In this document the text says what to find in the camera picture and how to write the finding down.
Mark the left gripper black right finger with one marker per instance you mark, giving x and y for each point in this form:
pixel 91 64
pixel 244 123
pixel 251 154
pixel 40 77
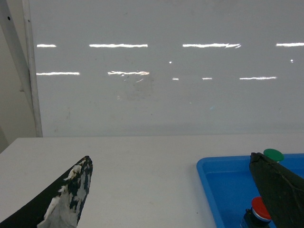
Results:
pixel 282 191

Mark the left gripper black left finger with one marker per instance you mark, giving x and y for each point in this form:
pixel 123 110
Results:
pixel 60 204

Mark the red mushroom push button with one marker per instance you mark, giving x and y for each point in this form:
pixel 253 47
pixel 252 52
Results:
pixel 257 216

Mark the green mushroom push button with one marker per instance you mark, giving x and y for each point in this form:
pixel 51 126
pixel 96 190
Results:
pixel 274 154

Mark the blue plastic tray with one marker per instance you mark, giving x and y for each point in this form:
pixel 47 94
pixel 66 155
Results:
pixel 230 188

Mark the white metal frame post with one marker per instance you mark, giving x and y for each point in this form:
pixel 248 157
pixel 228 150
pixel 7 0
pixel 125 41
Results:
pixel 24 63

